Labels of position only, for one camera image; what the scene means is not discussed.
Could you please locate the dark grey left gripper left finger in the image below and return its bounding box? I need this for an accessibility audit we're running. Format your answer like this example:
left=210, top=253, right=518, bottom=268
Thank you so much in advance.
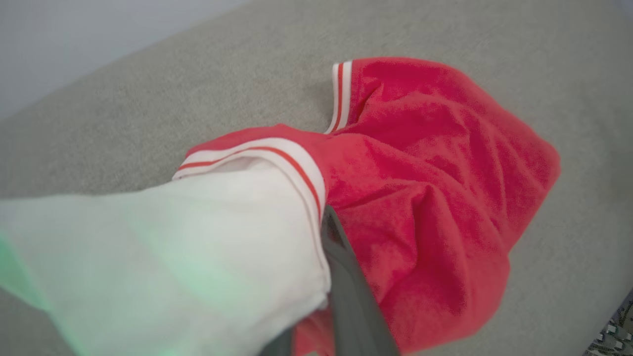
left=259, top=328, right=298, bottom=356

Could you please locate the red and white jersey garment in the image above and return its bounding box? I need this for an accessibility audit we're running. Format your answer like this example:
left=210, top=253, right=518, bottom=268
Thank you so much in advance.
left=0, top=57, right=562, bottom=356

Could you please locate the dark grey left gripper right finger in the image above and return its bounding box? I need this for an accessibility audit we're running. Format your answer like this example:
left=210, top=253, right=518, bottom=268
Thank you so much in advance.
left=320, top=206, right=400, bottom=356

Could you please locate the grey patterned rug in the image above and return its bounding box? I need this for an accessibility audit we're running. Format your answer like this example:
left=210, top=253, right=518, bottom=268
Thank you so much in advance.
left=584, top=291, right=633, bottom=356

